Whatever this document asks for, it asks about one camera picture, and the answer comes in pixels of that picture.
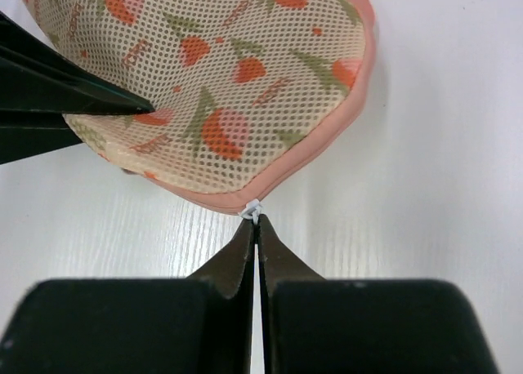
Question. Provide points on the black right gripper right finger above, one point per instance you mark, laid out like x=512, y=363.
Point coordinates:
x=367, y=325

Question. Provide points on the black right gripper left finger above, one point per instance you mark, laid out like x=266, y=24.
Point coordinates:
x=201, y=323

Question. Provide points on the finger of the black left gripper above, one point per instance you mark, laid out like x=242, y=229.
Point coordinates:
x=39, y=87

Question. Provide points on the floral mesh laundry bag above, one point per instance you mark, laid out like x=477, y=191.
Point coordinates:
x=245, y=92

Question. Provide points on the white zipper pull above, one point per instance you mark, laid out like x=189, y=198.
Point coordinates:
x=252, y=211

